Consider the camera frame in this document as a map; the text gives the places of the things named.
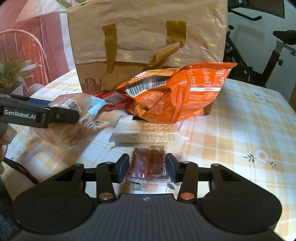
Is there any clear red-brown snack packet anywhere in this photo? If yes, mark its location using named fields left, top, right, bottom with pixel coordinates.
left=126, top=143, right=170, bottom=185

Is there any red snack packet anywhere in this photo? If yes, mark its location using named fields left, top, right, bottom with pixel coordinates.
left=94, top=90, right=133, bottom=111

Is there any black exercise bike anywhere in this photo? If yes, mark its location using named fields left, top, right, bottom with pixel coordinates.
left=228, top=1, right=295, bottom=95

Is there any cardboard box with plastic bag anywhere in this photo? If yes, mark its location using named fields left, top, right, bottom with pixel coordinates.
left=67, top=0, right=228, bottom=94

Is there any red printed curtain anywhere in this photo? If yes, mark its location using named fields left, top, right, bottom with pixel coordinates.
left=1, top=0, right=79, bottom=97

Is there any pink bread package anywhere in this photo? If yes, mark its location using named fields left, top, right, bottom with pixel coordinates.
left=30, top=93, right=106, bottom=148

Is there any person's left hand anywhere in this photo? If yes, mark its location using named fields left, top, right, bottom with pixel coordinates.
left=0, top=122, right=16, bottom=175

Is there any yellow plaid tablecloth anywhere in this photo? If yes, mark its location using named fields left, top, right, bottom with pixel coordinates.
left=6, top=79, right=295, bottom=240

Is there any orange chips bag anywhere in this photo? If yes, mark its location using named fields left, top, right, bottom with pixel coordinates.
left=117, top=62, right=236, bottom=123

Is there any clear wafer cracker package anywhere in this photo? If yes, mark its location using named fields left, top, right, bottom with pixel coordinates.
left=109, top=115, right=189, bottom=144

